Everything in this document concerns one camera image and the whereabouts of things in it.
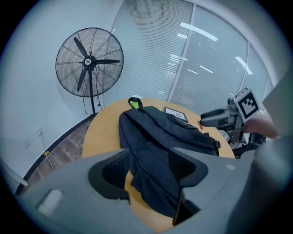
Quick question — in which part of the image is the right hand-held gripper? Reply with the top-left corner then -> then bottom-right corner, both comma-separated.
200,86 -> 260,144

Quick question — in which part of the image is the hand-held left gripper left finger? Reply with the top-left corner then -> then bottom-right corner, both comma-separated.
17,148 -> 166,234

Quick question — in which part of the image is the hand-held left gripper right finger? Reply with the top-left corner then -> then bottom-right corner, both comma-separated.
169,148 -> 240,226

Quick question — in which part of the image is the black backpack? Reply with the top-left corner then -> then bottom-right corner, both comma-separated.
118,97 -> 222,219

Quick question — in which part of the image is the black tablet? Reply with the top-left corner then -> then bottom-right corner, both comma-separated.
163,106 -> 189,123

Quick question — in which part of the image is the black office chair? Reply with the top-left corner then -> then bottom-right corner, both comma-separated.
216,128 -> 267,160

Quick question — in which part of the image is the round wooden table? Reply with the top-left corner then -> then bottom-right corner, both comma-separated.
81,97 -> 236,232

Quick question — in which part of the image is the glass partition with blinds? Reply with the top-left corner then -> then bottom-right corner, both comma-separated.
109,0 -> 277,115

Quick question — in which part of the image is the black standing fan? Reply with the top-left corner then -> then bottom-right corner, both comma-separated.
55,27 -> 125,115

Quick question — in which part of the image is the white floor cable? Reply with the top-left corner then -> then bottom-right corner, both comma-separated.
42,135 -> 55,170

